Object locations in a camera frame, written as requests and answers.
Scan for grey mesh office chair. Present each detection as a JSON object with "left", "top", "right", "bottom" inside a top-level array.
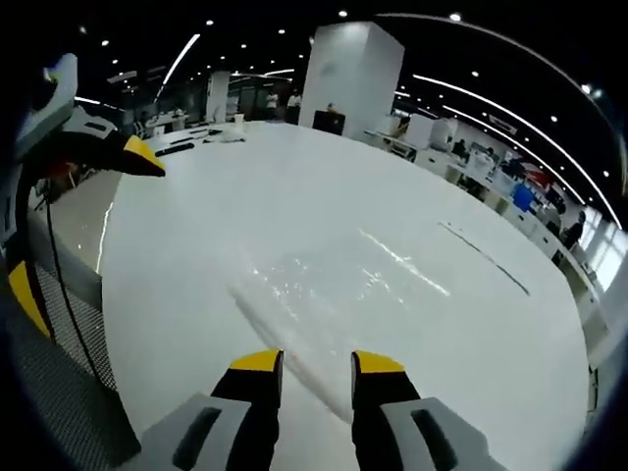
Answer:
[{"left": 0, "top": 215, "right": 143, "bottom": 471}]

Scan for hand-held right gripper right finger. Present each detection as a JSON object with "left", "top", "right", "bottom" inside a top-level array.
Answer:
[{"left": 349, "top": 349, "right": 495, "bottom": 471}]

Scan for black flat device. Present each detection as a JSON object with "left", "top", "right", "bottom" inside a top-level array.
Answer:
[{"left": 153, "top": 142, "right": 196, "bottom": 159}]

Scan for small white device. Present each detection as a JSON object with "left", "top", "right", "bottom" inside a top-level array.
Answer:
[{"left": 202, "top": 113, "right": 249, "bottom": 145}]

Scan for white square pillar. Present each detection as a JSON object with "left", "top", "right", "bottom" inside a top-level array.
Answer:
[{"left": 298, "top": 22, "right": 406, "bottom": 143}]

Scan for black cable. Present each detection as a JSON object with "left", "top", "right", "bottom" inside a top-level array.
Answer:
[{"left": 42, "top": 179, "right": 117, "bottom": 392}]

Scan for clear resealable plastic bag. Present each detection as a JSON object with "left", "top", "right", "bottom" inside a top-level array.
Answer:
[{"left": 228, "top": 226, "right": 452, "bottom": 424}]

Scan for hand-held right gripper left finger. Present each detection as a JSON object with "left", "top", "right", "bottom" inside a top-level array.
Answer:
[{"left": 140, "top": 348, "right": 286, "bottom": 471}]

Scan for blue box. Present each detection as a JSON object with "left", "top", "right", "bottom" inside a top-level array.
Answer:
[{"left": 511, "top": 184, "right": 537, "bottom": 213}]

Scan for long white counter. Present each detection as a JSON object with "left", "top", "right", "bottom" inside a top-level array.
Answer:
[{"left": 365, "top": 115, "right": 612, "bottom": 344}]

